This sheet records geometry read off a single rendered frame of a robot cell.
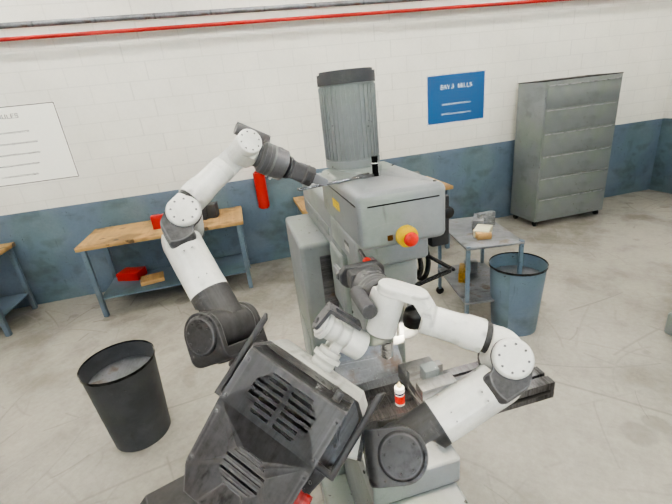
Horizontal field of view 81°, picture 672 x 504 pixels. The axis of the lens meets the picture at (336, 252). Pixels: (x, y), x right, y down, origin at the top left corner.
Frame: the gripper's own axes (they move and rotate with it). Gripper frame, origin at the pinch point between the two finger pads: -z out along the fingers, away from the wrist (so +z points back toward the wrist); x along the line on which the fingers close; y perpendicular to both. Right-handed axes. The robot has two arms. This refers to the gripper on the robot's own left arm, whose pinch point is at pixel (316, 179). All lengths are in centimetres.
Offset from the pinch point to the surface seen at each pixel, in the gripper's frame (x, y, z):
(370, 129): -15.4, 22.3, -18.0
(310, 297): -40, -50, -33
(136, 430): -135, -201, 3
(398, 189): 20.4, 5.6, -14.7
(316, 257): -39, -31, -28
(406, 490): 24, -90, -65
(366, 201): 20.2, -0.5, -7.2
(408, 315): 20.4, -27.9, -35.8
